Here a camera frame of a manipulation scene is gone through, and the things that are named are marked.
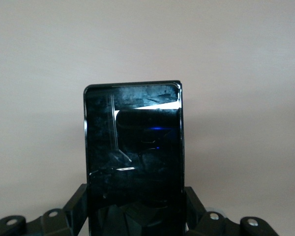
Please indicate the long black smartphone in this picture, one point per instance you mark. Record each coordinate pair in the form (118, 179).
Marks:
(137, 152)

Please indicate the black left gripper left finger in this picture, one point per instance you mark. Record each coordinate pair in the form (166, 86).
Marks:
(73, 214)

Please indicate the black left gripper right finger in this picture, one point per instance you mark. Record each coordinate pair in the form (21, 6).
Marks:
(196, 216)

